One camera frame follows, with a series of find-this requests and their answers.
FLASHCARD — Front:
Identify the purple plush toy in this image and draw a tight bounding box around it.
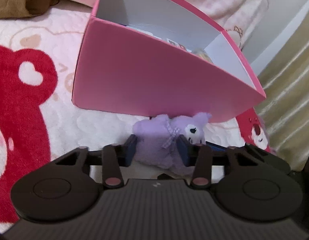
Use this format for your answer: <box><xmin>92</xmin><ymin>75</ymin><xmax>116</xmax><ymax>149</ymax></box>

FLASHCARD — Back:
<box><xmin>132</xmin><ymin>112</ymin><xmax>211</xmax><ymax>176</ymax></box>

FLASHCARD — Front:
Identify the green yarn ball black label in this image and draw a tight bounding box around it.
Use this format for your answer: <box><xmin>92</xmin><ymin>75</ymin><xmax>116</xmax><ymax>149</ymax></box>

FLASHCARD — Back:
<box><xmin>191</xmin><ymin>49</ymin><xmax>212</xmax><ymax>63</ymax></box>

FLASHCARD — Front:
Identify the beige striped curtain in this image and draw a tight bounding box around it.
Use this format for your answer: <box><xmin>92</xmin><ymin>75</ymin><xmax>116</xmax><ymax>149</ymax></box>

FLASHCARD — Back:
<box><xmin>256</xmin><ymin>18</ymin><xmax>309</xmax><ymax>171</ymax></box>

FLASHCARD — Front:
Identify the pink cardboard box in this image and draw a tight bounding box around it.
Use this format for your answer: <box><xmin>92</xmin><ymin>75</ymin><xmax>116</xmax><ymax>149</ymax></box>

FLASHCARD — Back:
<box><xmin>72</xmin><ymin>0</ymin><xmax>266</xmax><ymax>122</ymax></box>

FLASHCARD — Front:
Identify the white orange packet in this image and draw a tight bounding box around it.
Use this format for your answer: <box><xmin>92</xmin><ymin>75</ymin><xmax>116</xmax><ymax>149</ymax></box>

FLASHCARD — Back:
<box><xmin>166</xmin><ymin>38</ymin><xmax>190</xmax><ymax>52</ymax></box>

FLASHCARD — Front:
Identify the white blanket with red bears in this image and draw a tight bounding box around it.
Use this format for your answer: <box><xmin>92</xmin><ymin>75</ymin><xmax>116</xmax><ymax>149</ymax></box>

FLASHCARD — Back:
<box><xmin>0</xmin><ymin>0</ymin><xmax>273</xmax><ymax>233</ymax></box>

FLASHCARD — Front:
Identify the blue white tissue pack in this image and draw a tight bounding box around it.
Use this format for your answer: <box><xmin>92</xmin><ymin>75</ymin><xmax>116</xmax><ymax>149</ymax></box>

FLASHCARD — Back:
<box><xmin>119</xmin><ymin>23</ymin><xmax>165</xmax><ymax>41</ymax></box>

